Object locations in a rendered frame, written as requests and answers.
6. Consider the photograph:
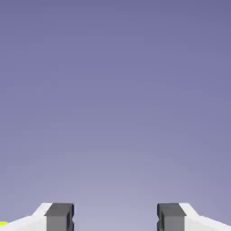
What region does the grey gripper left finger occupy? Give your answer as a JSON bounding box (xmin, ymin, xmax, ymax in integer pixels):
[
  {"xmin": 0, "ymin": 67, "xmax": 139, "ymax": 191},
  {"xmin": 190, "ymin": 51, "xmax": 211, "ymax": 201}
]
[{"xmin": 0, "ymin": 202, "xmax": 75, "ymax": 231}]

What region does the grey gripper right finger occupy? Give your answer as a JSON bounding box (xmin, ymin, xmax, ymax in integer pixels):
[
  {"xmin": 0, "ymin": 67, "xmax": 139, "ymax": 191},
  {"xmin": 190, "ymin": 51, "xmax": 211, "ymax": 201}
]
[{"xmin": 156, "ymin": 202, "xmax": 231, "ymax": 231}]

